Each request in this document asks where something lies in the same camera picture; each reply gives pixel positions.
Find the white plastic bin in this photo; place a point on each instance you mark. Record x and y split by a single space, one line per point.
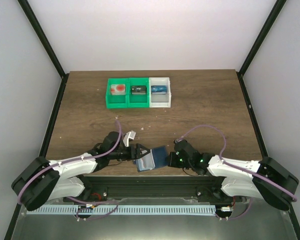
160 101

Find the green plastic bin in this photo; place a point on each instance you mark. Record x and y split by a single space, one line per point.
116 102
138 101

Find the right black frame post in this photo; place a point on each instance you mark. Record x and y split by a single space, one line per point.
269 22

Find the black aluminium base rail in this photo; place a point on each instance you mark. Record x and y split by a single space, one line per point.
201 188

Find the white card with red dot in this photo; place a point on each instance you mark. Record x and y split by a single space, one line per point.
145 165

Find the blue card in bin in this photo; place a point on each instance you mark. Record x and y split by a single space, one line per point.
159 89

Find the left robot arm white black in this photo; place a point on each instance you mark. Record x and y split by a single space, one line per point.
44 180

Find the middle green plastic bin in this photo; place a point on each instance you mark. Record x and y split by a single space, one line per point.
138 101

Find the blue leather card holder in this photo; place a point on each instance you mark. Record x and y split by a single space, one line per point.
155 159

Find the red white card in bin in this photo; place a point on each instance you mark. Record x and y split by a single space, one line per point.
118 89

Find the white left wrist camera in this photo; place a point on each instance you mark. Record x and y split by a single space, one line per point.
129 136

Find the black card in bin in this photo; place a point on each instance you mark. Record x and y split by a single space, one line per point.
138 90

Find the left green plastic bin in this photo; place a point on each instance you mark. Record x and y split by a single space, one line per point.
116 102

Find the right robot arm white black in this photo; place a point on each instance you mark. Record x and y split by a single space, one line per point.
263 179

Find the black frame post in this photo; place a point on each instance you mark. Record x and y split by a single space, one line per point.
269 22
29 13

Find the left black frame post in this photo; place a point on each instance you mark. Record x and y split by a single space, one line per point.
29 13

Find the light blue slotted cable duct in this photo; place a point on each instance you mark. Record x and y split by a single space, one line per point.
189 210

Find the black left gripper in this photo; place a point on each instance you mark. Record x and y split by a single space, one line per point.
134 152

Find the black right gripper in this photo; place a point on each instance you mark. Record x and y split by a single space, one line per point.
172 159

